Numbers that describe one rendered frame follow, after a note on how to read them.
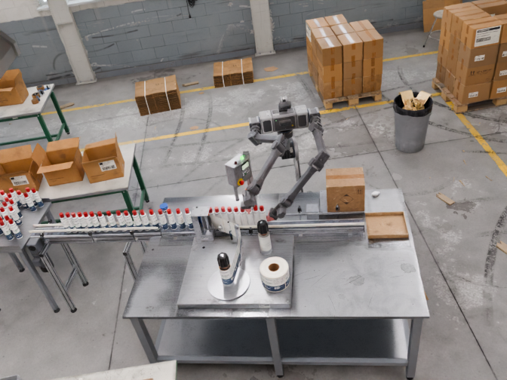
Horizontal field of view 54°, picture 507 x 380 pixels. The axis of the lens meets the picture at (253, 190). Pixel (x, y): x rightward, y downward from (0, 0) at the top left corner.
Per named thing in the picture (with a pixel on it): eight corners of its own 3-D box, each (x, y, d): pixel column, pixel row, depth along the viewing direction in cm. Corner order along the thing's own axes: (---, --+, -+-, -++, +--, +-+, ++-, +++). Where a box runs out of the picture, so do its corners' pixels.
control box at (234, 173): (228, 184, 381) (224, 164, 370) (242, 173, 391) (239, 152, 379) (238, 188, 376) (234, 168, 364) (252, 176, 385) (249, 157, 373)
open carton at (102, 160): (87, 190, 485) (73, 159, 462) (90, 162, 525) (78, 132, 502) (126, 182, 488) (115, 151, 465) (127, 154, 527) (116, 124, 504)
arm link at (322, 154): (333, 159, 368) (323, 152, 364) (320, 170, 374) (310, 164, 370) (323, 126, 402) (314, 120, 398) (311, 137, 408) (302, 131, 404)
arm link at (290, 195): (322, 162, 377) (312, 155, 373) (325, 166, 372) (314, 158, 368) (288, 205, 388) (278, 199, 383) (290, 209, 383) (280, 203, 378)
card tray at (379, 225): (367, 238, 381) (367, 234, 378) (365, 216, 401) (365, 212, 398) (408, 237, 376) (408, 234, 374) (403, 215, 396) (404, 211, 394)
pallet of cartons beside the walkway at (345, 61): (382, 100, 699) (385, 39, 643) (324, 110, 698) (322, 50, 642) (358, 65, 793) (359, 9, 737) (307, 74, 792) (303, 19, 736)
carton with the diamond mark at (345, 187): (327, 212, 407) (326, 186, 390) (326, 194, 425) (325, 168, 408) (364, 211, 402) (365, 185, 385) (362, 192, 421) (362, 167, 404)
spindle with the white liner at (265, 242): (259, 255, 375) (255, 226, 356) (261, 246, 382) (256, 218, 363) (271, 255, 373) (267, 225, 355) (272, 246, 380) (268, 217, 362)
